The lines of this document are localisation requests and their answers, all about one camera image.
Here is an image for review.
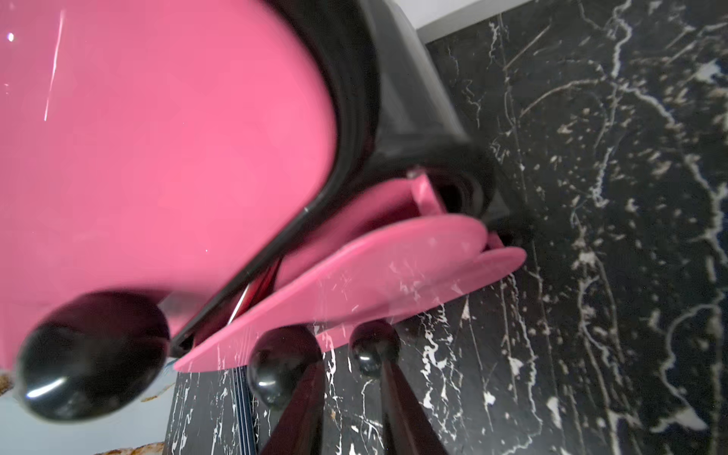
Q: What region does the dark blue pencil left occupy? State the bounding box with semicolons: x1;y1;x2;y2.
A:
232;367;257;455

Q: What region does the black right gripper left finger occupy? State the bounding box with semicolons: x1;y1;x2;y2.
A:
261;363;325;455

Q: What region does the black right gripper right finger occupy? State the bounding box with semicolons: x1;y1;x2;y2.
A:
380;361;447;454

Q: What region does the pink top drawer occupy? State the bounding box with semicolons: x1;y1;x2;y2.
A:
1;1;337;422

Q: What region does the black drawer cabinet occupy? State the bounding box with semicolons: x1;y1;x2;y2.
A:
171;1;497;356

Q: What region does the white wooden stand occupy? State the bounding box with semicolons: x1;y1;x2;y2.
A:
395;0;528;44

